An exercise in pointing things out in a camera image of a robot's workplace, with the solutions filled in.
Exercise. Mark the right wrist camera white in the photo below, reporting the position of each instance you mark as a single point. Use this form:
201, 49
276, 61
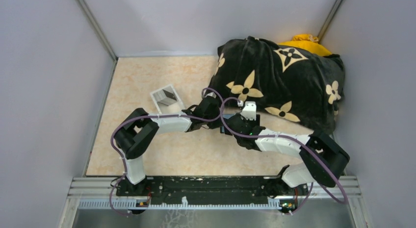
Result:
249, 111

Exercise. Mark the yellow cloth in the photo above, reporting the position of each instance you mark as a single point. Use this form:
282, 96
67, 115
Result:
307, 42

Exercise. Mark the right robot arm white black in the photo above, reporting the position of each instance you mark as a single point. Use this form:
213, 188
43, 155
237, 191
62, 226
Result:
323, 160

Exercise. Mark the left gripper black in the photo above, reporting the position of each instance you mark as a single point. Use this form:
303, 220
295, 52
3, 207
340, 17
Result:
217, 124

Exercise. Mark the grey cards in tray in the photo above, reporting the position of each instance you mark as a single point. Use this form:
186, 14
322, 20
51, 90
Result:
165, 97

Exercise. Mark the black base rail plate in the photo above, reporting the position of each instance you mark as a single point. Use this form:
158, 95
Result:
234, 190

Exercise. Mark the black floral plush blanket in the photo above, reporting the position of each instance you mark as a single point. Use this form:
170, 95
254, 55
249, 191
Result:
286, 81

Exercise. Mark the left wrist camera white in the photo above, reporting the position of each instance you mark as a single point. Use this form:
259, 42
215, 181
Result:
209, 94

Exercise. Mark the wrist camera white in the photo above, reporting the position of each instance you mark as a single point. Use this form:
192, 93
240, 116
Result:
249, 111
209, 94

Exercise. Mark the white plastic card tray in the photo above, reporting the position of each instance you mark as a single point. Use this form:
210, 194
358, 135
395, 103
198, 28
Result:
163, 109

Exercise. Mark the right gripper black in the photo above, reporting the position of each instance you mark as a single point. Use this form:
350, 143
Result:
255, 123

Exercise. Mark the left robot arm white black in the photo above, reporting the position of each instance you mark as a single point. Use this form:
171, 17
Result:
134, 135

